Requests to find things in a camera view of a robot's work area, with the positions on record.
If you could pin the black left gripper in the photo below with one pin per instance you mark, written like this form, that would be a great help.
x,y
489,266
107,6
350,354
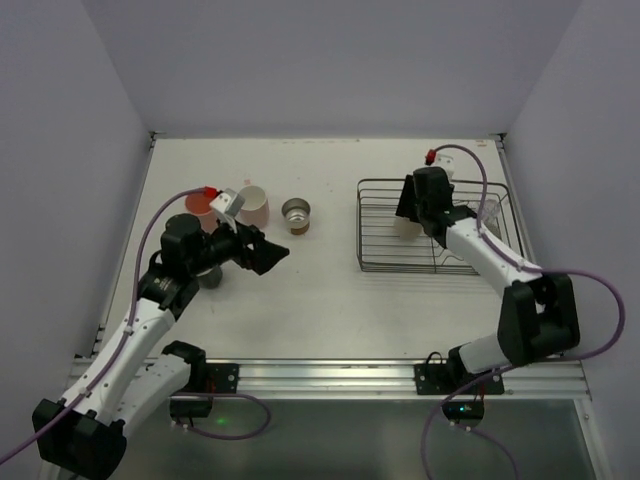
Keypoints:
x,y
250,248

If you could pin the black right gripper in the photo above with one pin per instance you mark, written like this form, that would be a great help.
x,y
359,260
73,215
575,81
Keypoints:
x,y
417,201

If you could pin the beige plastic tumbler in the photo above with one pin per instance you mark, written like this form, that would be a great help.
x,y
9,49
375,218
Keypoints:
x,y
406,229

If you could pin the pink ceramic mug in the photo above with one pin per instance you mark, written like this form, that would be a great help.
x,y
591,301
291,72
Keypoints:
x,y
255,210

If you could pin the steel cup with brown band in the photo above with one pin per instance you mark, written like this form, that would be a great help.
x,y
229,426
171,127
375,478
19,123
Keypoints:
x,y
296,214

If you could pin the black cup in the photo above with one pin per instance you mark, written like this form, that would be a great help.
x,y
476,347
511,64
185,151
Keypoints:
x,y
211,278

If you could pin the clear glass cup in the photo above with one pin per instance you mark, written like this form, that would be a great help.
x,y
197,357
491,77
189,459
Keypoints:
x,y
491,211

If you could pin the pink plastic tumbler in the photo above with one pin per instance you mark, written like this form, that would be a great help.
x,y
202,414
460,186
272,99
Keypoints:
x,y
198,205

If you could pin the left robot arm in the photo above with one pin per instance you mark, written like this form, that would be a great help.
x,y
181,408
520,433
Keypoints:
x,y
86,431

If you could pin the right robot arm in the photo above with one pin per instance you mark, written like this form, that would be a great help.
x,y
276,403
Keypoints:
x,y
538,315

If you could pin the left controller board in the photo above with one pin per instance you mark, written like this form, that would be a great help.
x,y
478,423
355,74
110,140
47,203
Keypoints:
x,y
190,409

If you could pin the controller board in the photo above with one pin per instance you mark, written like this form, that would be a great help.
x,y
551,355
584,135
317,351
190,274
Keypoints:
x,y
468,413
190,409

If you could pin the right controller board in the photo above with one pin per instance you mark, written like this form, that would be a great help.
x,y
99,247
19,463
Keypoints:
x,y
468,413

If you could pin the wire dish rack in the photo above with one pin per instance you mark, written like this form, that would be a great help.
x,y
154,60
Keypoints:
x,y
379,249

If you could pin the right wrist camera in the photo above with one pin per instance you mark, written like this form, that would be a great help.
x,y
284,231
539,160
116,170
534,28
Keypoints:
x,y
445,162

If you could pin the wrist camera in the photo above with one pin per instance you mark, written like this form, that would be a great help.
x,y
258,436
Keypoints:
x,y
445,162
226,206

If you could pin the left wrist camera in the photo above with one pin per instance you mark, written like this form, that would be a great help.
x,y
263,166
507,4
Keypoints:
x,y
226,206

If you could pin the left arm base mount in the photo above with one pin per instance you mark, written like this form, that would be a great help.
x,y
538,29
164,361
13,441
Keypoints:
x,y
222,377

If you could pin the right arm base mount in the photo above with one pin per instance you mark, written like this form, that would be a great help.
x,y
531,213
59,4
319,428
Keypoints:
x,y
433,377

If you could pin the aluminium mounting rail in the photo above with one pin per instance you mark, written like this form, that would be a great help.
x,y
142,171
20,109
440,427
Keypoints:
x,y
390,380

